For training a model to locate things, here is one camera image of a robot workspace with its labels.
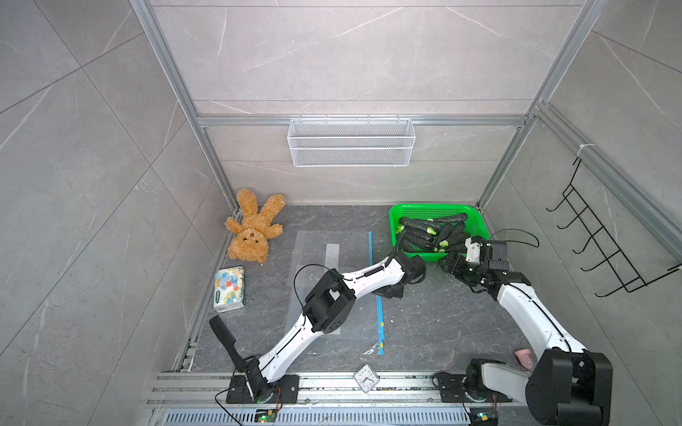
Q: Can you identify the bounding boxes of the brown teddy bear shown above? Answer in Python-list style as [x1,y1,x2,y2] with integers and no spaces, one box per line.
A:
[226,188,286,264]

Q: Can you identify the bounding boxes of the green plastic basket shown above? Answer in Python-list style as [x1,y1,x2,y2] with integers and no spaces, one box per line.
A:
[389,204,490,263]

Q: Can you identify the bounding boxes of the colourful tissue pack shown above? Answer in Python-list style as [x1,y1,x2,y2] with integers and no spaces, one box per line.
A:
[213,266,244,313]

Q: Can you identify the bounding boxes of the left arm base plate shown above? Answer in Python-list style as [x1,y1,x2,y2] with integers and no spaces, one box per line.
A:
[224,375,300,404]

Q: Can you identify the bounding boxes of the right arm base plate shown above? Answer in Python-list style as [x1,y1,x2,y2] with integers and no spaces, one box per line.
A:
[432,372,512,404]

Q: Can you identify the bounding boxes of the clear zip-top bag blue zipper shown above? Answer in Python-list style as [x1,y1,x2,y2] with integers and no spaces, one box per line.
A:
[317,293,385,356]

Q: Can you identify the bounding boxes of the black wall hook rack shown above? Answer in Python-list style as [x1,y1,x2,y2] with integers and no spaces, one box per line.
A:
[545,159,681,298]

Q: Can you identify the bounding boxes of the white wire wall basket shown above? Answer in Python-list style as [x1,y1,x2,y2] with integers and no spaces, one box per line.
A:
[287,118,416,168]

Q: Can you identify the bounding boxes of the small white clock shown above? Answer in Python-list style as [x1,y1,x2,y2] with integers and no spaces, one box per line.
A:
[353,364,380,394]

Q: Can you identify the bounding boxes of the pink sand timer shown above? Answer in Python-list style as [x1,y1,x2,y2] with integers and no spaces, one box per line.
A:
[514,349,535,371]

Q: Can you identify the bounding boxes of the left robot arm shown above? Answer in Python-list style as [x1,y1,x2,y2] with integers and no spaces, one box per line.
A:
[210,251,426,403]

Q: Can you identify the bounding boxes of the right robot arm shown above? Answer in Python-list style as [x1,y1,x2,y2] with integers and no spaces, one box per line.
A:
[439,253,613,425]

